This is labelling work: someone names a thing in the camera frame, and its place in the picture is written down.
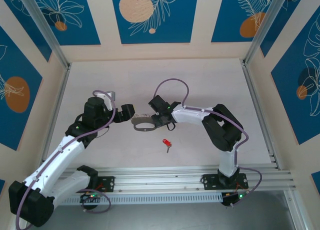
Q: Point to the grey metal keyring holder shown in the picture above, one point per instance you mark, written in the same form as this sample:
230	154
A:
140	120

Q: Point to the red headed key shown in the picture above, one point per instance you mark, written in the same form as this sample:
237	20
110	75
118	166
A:
165	142

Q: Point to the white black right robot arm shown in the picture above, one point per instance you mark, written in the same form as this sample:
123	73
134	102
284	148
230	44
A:
190	115

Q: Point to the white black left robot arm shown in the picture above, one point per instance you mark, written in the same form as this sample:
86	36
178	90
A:
57	155

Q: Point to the black controller board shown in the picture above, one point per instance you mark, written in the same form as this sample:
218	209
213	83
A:
235	198
90	198

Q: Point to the aluminium table side rail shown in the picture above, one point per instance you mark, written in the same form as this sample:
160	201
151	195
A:
58	102
250	82

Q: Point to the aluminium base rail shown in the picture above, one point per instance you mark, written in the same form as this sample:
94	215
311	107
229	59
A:
160	180

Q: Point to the blue floral wall poster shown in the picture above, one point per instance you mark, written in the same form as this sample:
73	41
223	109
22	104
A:
25	28
75	20
287	10
175	28
2	187
316	180
15	65
287	90
225	15

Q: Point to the aluminium frame post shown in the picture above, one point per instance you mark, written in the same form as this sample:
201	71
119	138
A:
270	28
45	28

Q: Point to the aluminium frame leg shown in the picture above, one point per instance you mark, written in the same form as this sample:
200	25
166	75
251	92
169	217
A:
296	215

